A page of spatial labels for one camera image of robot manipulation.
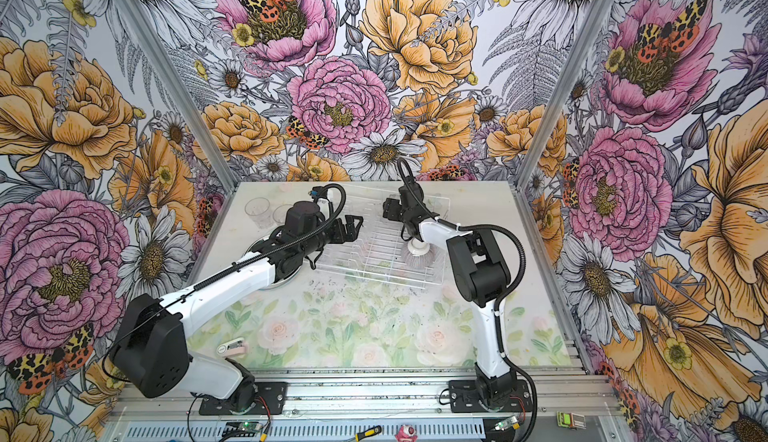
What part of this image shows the clear glass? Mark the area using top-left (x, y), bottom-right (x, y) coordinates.
top-left (244, 197), bottom-right (273, 229)
top-left (272, 204), bottom-right (292, 226)

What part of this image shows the green rimmed plate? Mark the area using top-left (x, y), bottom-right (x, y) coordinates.
top-left (239, 237), bottom-right (302, 291)

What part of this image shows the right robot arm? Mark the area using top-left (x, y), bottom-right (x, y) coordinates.
top-left (382, 186), bottom-right (517, 409)

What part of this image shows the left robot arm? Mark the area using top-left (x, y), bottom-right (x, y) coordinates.
top-left (107, 201), bottom-right (364, 413)

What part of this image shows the small pink white object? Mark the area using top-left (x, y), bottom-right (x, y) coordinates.
top-left (216, 337), bottom-right (248, 358)

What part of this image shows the pink round object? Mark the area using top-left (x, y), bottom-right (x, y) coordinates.
top-left (394, 425), bottom-right (418, 442)

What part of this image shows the small green display device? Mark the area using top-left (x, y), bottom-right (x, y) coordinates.
top-left (556, 412), bottom-right (586, 430)

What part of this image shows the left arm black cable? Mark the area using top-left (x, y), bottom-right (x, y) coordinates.
top-left (101, 182), bottom-right (348, 383)

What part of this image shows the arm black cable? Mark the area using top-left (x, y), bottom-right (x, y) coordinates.
top-left (101, 182), bottom-right (348, 383)
top-left (397, 158), bottom-right (528, 317)

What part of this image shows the white wire dish rack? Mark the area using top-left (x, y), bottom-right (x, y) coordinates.
top-left (316, 184), bottom-right (448, 289)

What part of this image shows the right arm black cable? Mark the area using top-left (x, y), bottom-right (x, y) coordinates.
top-left (397, 158), bottom-right (528, 317)

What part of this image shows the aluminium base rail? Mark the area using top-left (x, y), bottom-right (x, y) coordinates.
top-left (113, 369), bottom-right (619, 422)

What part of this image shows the yellow handled screwdriver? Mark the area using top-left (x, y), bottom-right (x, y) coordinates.
top-left (345, 425), bottom-right (383, 442)

